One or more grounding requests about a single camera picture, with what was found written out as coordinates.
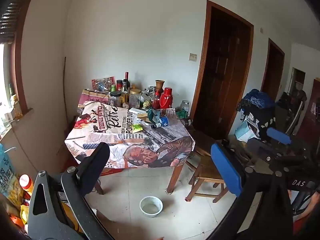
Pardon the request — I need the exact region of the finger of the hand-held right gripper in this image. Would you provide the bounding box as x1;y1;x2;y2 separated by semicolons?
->
266;127;315;157
221;139;309;170

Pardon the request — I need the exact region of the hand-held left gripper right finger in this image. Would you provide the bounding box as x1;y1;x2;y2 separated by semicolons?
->
207;142;293;240

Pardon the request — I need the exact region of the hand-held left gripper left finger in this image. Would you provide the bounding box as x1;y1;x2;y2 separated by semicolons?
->
27;142;110;240

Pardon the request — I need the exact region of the white bowl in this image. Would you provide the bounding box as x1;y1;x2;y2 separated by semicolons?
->
139;196;163;218

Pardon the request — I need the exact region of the teal bag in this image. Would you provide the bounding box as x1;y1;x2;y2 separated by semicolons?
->
147;107;162;123

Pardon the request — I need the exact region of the person's right forearm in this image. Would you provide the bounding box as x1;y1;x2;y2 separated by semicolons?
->
287;190;320;223

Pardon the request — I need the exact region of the black bag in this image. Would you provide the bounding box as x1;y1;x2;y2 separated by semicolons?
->
240;105;275;140

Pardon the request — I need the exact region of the light blue paper bag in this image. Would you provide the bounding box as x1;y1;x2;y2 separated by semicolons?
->
236;121;255;140

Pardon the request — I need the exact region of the dark red door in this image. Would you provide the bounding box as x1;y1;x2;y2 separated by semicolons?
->
297;79;320;145

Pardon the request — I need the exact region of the blue sequined cloth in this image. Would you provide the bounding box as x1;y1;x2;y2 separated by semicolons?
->
241;89;275;109

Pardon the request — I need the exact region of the wooden table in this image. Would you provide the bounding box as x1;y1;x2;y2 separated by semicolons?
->
64;90;195;195

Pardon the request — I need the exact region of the narrow dark wooden door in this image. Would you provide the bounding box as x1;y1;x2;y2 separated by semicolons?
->
261;38;285;100

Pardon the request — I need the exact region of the pink printed paper sack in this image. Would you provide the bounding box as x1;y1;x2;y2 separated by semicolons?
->
78;89;110;108

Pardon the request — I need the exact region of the black-lid plastic jar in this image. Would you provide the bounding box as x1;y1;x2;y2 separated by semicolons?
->
110;91;122;107

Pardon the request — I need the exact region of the orange bottle with white cap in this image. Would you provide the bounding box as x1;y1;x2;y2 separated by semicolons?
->
19;174;34;196

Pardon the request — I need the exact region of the gold-lid plastic jar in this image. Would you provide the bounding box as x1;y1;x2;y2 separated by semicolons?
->
129;89;142;109

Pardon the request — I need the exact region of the clear glass bottle yellow label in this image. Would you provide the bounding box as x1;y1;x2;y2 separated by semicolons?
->
121;79;129;103

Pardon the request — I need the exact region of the red snack packet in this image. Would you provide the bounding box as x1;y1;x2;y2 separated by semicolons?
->
91;76;115;90

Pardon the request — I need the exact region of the red sauce bottle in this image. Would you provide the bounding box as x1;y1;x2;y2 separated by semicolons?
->
152;90;160;110

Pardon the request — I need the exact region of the blue snack bag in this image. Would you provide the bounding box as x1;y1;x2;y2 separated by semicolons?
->
0;144;17;198

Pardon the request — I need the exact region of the red thermos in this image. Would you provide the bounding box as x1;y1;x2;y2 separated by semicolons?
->
160;87;173;109

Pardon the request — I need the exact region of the yellow oil bottle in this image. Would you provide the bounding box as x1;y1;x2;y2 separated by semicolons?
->
12;94;23;118

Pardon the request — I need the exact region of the brown window blind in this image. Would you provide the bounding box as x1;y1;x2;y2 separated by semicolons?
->
0;0;25;44

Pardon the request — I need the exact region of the wooden window frame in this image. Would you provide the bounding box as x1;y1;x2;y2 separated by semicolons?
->
10;0;34;120

